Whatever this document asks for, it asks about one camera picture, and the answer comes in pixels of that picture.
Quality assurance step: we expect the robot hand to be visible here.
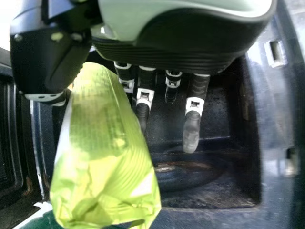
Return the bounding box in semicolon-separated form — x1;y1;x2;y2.
9;0;278;154

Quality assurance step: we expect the yellow-green biscuit packet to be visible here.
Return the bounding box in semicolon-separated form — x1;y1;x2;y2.
49;62;162;229

